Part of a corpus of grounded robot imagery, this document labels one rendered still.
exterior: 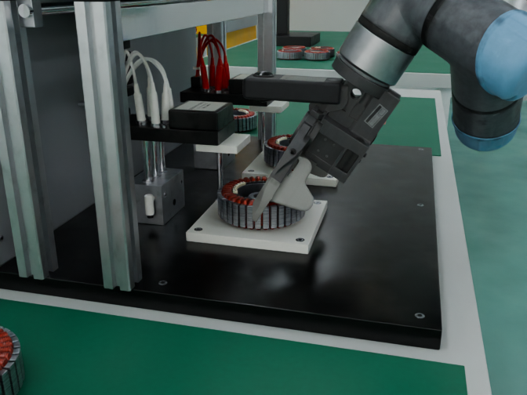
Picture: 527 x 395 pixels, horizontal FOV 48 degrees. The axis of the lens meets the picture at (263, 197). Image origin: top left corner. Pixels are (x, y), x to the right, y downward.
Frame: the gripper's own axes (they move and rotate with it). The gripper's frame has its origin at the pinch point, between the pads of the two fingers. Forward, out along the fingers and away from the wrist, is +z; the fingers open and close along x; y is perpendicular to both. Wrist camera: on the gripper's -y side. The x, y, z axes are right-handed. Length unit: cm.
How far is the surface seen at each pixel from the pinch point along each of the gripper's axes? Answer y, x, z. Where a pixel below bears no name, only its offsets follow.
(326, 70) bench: -10, 157, 13
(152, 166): -14.4, -0.5, 4.7
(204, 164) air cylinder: -12.0, 20.4, 10.1
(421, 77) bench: 21, 157, -4
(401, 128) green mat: 16, 66, -3
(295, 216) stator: 4.6, -2.6, -1.4
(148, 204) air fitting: -11.6, -4.9, 7.1
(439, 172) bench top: 22.9, 35.8, -6.4
